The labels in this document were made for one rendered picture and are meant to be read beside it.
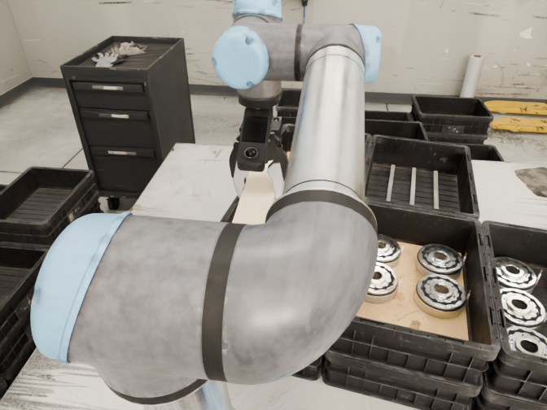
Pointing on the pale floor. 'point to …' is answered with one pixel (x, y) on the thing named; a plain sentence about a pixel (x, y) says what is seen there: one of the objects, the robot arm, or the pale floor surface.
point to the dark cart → (129, 111)
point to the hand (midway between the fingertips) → (259, 198)
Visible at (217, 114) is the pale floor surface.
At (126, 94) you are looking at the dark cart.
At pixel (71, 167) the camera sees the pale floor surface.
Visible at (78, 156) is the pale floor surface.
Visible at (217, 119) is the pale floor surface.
